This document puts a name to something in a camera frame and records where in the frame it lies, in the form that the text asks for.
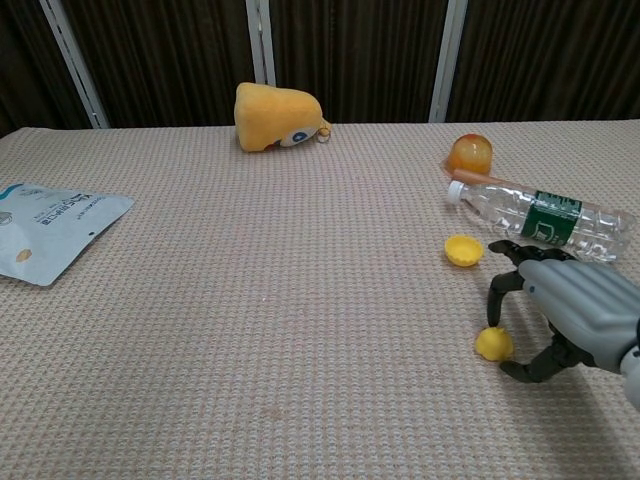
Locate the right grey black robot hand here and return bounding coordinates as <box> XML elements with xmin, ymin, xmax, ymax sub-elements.
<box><xmin>485</xmin><ymin>238</ymin><xmax>640</xmax><ymax>385</ymax></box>

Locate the yellow plush toy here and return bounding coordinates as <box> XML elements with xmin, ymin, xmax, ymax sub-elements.
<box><xmin>234</xmin><ymin>81</ymin><xmax>334</xmax><ymax>153</ymax></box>

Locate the clear plastic water bottle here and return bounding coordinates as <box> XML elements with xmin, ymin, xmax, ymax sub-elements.
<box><xmin>446</xmin><ymin>180</ymin><xmax>632</xmax><ymax>265</ymax></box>

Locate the yellow scalloped plastic cup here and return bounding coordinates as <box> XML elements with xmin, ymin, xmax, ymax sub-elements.
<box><xmin>444</xmin><ymin>234</ymin><xmax>485</xmax><ymax>268</ymax></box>

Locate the orange jelly cup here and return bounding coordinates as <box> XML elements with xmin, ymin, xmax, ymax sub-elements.
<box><xmin>439</xmin><ymin>132</ymin><xmax>495</xmax><ymax>175</ymax></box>

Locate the beige woven table cloth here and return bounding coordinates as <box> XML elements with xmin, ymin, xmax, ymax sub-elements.
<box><xmin>0</xmin><ymin>119</ymin><xmax>640</xmax><ymax>480</ymax></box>

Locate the dark pleated curtain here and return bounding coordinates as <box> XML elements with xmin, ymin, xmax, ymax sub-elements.
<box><xmin>0</xmin><ymin>0</ymin><xmax>640</xmax><ymax>139</ymax></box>

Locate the blue white mask package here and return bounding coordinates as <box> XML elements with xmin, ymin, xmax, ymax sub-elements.
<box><xmin>0</xmin><ymin>182</ymin><xmax>136</xmax><ymax>288</ymax></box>

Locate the white metal frame post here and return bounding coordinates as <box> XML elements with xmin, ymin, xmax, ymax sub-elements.
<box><xmin>245</xmin><ymin>0</ymin><xmax>277</xmax><ymax>87</ymax></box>
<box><xmin>38</xmin><ymin>0</ymin><xmax>110</xmax><ymax>130</ymax></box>
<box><xmin>428</xmin><ymin>0</ymin><xmax>470</xmax><ymax>124</ymax></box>

